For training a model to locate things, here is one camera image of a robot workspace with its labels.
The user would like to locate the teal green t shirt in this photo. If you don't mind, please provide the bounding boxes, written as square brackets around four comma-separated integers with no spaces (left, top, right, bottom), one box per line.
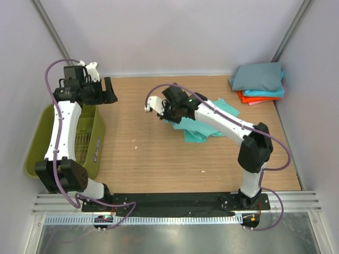
[163,98,240,143]

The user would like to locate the olive green plastic basket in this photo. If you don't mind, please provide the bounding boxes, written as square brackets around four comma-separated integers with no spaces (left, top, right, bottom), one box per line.
[24,104,105,179]

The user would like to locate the folded orange t shirt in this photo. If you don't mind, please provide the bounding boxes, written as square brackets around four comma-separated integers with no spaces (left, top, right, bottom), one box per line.
[237,91,280,103]

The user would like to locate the perforated metal cable tray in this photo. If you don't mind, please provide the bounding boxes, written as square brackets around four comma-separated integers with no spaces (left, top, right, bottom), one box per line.
[44,214,243,225]

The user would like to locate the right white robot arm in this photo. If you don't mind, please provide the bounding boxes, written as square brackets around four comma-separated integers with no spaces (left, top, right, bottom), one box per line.
[158,86,273,208]

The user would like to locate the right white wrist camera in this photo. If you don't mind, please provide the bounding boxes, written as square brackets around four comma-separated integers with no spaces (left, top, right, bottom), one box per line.
[144,96,166,115]

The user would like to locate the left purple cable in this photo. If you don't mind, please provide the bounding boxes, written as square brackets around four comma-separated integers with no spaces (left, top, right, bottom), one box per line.
[44,59,137,230]

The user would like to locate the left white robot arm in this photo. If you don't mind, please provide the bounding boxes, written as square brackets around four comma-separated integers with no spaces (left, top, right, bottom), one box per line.
[34,61,118,208]

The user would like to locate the folded grey t shirt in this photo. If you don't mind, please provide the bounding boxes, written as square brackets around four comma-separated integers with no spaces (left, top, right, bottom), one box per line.
[228,62,282,92]

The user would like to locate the folded pink t shirt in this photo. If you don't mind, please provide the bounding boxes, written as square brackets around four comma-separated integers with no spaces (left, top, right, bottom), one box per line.
[248,85,280,105]

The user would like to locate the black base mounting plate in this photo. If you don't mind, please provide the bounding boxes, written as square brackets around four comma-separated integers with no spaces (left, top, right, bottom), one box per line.
[82,192,271,217]

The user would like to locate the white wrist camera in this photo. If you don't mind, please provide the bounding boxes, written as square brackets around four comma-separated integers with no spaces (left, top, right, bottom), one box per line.
[78,60,100,82]
[144,96,166,115]

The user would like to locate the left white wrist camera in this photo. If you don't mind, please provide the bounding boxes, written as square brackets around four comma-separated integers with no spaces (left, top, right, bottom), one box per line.
[78,60,100,82]

